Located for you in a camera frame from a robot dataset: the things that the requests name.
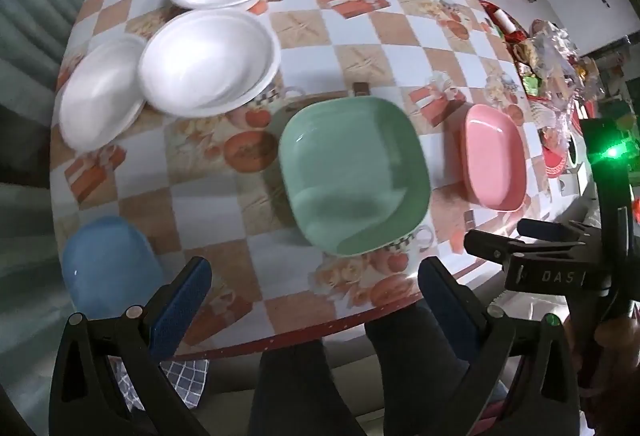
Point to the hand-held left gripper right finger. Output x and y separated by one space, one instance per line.
445 306

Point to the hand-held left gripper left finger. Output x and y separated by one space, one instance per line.
182 311

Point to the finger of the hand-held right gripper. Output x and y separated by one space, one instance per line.
490 246
545 230

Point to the blue bowl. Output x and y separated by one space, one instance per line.
110 266

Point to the pink square plate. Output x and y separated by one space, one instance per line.
495 155

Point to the green square plate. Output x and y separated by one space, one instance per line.
355 176

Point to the large white deep plate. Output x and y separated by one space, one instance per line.
210 63

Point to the person's right hand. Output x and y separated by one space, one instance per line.
617 336

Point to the plaid grey cloth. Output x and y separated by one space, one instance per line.
187 378

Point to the red round dish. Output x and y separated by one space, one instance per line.
557 160

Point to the person's right leg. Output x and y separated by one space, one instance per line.
425 376

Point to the person's leg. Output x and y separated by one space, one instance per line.
295 391
425 376

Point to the person's left leg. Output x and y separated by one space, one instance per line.
295 391

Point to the white cabinet door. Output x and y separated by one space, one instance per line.
580 0

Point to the checkered printed tablecloth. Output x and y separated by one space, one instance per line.
350 40

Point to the grey ribbed panel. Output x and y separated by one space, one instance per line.
45 15

